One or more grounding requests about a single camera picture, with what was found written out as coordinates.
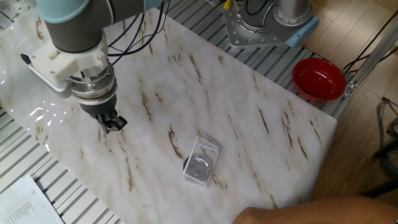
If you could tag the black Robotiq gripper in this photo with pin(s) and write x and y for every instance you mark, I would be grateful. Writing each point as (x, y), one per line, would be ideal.
(99, 109)

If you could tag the small round metal plate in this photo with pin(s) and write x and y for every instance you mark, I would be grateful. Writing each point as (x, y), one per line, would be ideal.
(199, 161)

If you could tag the person's bare forearm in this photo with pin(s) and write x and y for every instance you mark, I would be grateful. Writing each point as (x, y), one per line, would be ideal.
(335, 211)

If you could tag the silver blue UR5 robot arm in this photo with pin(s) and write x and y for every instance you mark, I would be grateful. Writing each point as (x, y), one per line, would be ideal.
(74, 28)

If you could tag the person's bare hand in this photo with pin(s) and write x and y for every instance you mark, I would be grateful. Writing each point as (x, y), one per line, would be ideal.
(252, 216)

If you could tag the marble pattern vinyl sheet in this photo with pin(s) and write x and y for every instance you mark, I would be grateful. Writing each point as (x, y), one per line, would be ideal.
(202, 109)

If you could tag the printed white paper sheets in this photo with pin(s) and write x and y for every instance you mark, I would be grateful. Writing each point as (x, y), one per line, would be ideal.
(25, 205)

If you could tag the red plastic bowl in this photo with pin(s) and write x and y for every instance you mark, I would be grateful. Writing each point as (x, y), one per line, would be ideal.
(319, 79)

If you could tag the black chair leg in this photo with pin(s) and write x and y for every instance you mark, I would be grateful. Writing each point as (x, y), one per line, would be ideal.
(379, 188)

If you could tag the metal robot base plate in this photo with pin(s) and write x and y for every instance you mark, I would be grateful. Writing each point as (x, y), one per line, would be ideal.
(236, 31)

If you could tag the long aluminium frame post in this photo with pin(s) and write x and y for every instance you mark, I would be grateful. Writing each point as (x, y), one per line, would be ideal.
(367, 62)

